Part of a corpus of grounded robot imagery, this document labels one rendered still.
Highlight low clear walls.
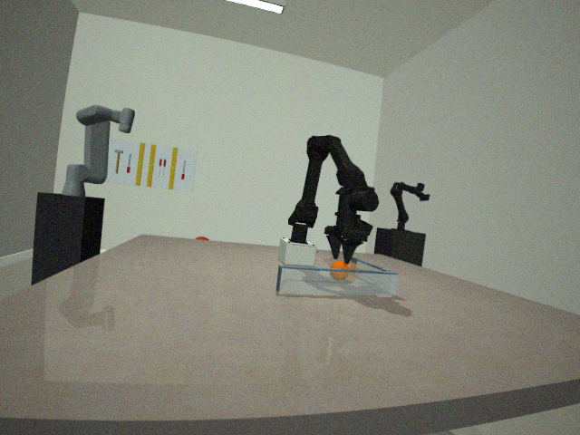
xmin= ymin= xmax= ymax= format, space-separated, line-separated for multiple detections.
xmin=279 ymin=259 xmax=398 ymax=295

